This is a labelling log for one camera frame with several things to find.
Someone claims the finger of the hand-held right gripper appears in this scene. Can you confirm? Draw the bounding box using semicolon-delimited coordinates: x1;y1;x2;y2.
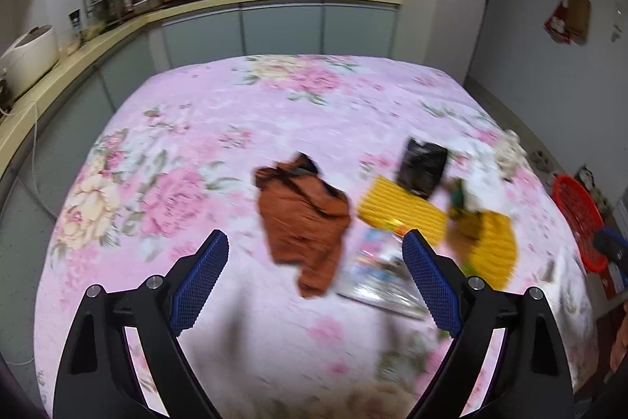
593;227;628;262

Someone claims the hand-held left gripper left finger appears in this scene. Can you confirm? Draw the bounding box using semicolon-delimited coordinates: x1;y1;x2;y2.
53;229;231;419

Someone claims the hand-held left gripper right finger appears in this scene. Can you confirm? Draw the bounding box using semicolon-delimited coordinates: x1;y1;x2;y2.
401;229;575;419

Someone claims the colourful snack wrapper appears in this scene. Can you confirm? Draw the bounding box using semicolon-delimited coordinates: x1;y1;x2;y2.
336;227;430;319

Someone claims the yellow foam fruit net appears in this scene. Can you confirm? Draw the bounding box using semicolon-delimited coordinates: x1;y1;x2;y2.
356;175;449;245
454;210;519;289

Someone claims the green and yellow sponge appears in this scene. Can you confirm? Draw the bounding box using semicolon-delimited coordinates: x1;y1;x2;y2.
447;178;474;223

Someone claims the large translucent plastic bag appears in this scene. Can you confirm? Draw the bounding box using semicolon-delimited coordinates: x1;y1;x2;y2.
449;139;511;214

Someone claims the black plastic bag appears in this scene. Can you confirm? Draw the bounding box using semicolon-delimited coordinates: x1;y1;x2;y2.
396;138;449;199

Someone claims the brown cloth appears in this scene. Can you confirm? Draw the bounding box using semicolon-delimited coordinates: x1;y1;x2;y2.
252;152;354;298

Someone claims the white cloth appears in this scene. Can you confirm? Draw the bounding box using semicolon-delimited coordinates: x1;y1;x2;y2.
493;129;528;179

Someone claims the person's right forearm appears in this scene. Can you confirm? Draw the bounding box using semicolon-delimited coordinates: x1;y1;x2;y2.
610;301;628;373

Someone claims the red plastic basket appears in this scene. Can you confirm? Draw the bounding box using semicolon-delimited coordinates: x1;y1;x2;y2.
552;174;606;273

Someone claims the pink floral blanket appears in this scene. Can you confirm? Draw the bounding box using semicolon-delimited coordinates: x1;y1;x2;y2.
33;53;602;419

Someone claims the red hanging bag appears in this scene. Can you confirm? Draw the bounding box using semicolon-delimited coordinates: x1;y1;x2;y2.
544;0;577;44

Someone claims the brown paper hanging bag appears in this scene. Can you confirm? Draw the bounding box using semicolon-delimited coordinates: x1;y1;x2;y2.
564;0;592;44

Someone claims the kitchen counter with cabinets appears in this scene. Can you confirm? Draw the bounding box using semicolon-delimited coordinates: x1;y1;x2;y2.
0;0;404;366

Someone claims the white rice cooker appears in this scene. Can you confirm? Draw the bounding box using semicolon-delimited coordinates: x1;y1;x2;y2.
0;25;60;101

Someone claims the white cable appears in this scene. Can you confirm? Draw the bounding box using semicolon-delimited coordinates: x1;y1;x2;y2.
29;100;60;223

